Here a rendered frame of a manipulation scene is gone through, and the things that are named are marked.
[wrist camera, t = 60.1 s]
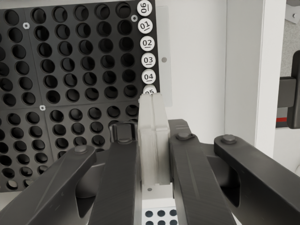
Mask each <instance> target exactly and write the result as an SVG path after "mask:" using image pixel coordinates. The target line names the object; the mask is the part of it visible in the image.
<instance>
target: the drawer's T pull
mask: <svg viewBox="0 0 300 225"><path fill-rule="evenodd" d="M286 107H288V109H287V126H288V127H289V128H290V129H300V50H298V51H296V52H295V53H294V55H293V59H292V71H291V76H285V77H279V92H278V103H277V108H286Z"/></svg>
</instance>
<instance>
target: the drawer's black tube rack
mask: <svg viewBox="0 0 300 225"><path fill-rule="evenodd" d="M137 20H138V17H137V16H136V15H134V8H133V0H125V1H112V2H99V3H85V4H66V5H53V6H40V7H26V8H8V9H0V193H2V192H19V191H23V190H25V189H26V188H27V187H28V186H29V185H28V184H27V183H26V181H25V180H26V179H31V180H33V181H34V180H35V179H37V178H38V177H39V176H40V175H41V174H42V173H43V172H45V171H46V170H47V169H48V168H49V167H50V166H51V165H52V164H54V163H55V162H56V161H57V160H58V159H59V158H60V157H62V156H63V155H64V154H65V153H66V152H67V151H68V150H70V149H71V148H73V147H76V146H78V145H91V146H93V147H95V149H96V153H97V152H101V151H105V150H108V149H109V148H110V145H111V136H110V128H109V127H110V125H111V124H113V123H116V122H120V121H133V122H138V116H139V104H140V95H141V94H140V82H139V70H138V54H137V43H136V31H135V22H136V21H137ZM9 180H13V181H15V182H16V183H17V187H12V186H10V185H9V183H8V181H9Z"/></svg>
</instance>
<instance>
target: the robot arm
mask: <svg viewBox="0 0 300 225"><path fill-rule="evenodd" d="M109 128H110V136H111V145H110V148H109V149H108V150H105V151H101V152H97V153H96V149H95V147H93V146H91V145H78V146H76V147H73V148H71V149H70V150H68V151H67V152H66V153H65V154H64V155H63V156H62V157H60V158H59V159H58V160H57V161H56V162H55V163H54V164H52V165H51V166H50V167H49V168H48V169H47V170H46V171H45V172H43V173H42V174H41V175H40V176H39V177H38V178H37V179H35V180H34V181H33V182H32V183H31V184H30V185H29V186H28V187H27V188H26V189H25V190H23V191H22V192H21V193H20V194H19V195H18V196H17V197H15V198H14V199H13V200H12V201H11V202H10V203H9V204H8V205H6V206H5V207H4V208H3V209H2V210H1V211H0V225H86V224H87V223H88V225H142V184H144V186H155V183H159V185H170V183H172V190H173V199H175V206H176V212H177V218H178V224H179V225H237V223H236V221H235V219H234V217H233V215H234V216H235V217H236V218H237V219H238V220H239V222H240V223H241V224H242V225H300V177H299V176H298V175H296V174H295V173H293V172H292V171H290V170H289V169H287V168H286V167H284V166H283V165H281V164H280V163H278V162H277V161H275V160H273V159H272V158H270V157H269V156H267V155H266V154H264V153H263V152H261V151H260V150H258V149H257V148H255V147H254V146H252V145H251V144H249V143H248V142H246V141H245V140H243V139H242V138H240V137H238V136H234V135H231V134H230V135H228V134H225V135H221V136H217V137H216V138H214V144H208V143H202V142H200V141H199V139H198V137H197V136H196V135H195V134H193V133H191V130H190V128H189V125H188V123H187V121H185V120H184V119H172V120H168V119H167V114H166V110H165V106H164V102H163V96H162V94H160V92H159V93H153V94H152V95H150V94H149V93H145V94H142V95H141V96H140V104H139V116H138V122H133V121H120V122H116V123H113V124H111V125H110V127H109ZM232 214H233V215H232Z"/></svg>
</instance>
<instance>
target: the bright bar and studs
mask: <svg viewBox="0 0 300 225"><path fill-rule="evenodd" d="M155 8H156V25H157V41H158V65H159V81H160V94H162V98H163V102H164V106H165V107H172V88H171V56H170V34H169V12H168V6H158V7H155Z"/></svg>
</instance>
